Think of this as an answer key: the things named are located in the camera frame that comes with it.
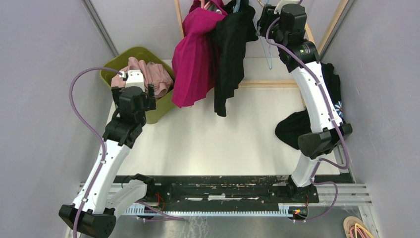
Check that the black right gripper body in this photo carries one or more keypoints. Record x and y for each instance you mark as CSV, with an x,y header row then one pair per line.
x,y
267,17

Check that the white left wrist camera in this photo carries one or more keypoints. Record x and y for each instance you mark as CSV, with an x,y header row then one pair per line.
x,y
135,78

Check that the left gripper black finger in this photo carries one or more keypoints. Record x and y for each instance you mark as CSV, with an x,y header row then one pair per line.
x,y
151,97
116,92

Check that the light blue hanger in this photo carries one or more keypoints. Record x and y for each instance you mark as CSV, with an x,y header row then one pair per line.
x,y
266,51

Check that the beige wooden hanger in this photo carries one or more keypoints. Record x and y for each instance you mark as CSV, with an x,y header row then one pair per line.
x,y
309,34

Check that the grey-blue plastic hanger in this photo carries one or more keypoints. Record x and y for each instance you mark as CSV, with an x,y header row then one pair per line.
x,y
236,7

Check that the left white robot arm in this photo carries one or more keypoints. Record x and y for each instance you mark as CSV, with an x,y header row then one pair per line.
x,y
93,212

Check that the olive green plastic basket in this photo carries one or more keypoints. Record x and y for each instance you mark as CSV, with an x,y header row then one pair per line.
x,y
164,104

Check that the light pink dress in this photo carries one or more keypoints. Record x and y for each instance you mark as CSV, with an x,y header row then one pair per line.
x,y
152,72

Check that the grey toothed cable rail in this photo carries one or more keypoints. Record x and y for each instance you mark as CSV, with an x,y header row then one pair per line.
x,y
140,210

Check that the hangers bundle in corner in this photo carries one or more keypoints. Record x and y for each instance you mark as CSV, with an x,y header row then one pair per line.
x,y
354,228

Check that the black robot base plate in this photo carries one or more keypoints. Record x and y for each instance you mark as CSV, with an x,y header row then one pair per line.
x,y
223,193

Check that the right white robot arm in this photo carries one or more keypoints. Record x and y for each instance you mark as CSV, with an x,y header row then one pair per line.
x,y
283,26

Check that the black garment pile with flower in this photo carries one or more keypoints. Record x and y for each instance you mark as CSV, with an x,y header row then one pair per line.
x,y
298,123

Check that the magenta skirt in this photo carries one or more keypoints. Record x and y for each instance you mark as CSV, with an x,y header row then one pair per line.
x,y
196,57

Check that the pink hanger hook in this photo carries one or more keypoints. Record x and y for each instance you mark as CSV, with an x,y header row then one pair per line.
x,y
205,4

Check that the grey wall conduit strip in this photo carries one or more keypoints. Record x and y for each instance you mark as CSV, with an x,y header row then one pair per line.
x,y
90,8

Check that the wooden clothes rack frame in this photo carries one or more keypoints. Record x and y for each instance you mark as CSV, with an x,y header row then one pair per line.
x,y
324,19

